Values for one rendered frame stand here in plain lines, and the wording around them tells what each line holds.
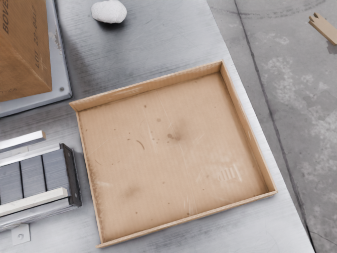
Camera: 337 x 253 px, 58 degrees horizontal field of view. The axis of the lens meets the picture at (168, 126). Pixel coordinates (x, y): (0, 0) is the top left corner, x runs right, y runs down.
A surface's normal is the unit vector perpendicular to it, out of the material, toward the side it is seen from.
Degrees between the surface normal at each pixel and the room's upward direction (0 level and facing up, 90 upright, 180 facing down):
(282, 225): 0
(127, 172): 0
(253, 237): 0
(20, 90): 90
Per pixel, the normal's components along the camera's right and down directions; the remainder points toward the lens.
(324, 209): -0.06, -0.35
